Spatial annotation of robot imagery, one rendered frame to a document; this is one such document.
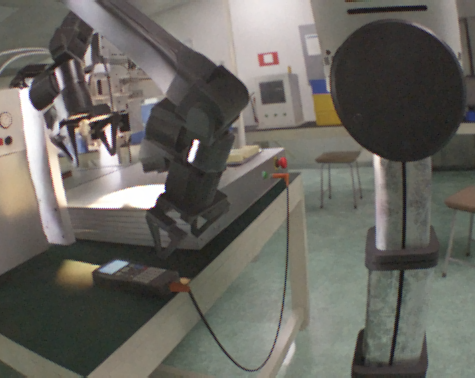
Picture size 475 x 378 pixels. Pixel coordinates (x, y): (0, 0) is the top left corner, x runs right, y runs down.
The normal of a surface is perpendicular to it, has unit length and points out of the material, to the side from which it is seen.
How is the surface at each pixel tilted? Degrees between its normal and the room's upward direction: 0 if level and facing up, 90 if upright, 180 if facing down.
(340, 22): 99
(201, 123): 110
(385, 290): 90
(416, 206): 90
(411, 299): 90
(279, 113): 90
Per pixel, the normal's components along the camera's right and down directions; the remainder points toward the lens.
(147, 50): -0.44, 0.55
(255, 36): -0.38, 0.26
